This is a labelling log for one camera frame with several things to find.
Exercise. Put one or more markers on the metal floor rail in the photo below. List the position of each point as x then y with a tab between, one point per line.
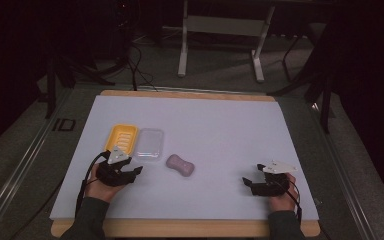
16	173
343	173

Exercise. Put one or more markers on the pink soap bar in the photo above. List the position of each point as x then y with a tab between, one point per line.
180	165

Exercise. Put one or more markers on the person's left hand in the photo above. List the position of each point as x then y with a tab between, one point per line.
100	190

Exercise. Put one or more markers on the yellow soap dish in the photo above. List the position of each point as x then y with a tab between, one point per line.
122	138

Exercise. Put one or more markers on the person's right hand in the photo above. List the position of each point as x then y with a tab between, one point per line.
281	201

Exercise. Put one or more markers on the white table mat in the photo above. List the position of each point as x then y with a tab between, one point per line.
213	133

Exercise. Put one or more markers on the white metal stand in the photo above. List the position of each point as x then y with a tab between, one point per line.
225	26

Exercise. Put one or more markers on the clear plastic lid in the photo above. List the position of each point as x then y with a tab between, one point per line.
149	143

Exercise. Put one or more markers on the black metal stand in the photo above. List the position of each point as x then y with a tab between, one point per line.
316	90

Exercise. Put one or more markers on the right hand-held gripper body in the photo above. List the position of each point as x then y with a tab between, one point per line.
274	186

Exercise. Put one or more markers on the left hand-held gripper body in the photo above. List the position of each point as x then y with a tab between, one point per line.
113	176

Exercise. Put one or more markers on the wooden table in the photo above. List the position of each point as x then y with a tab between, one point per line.
180	228

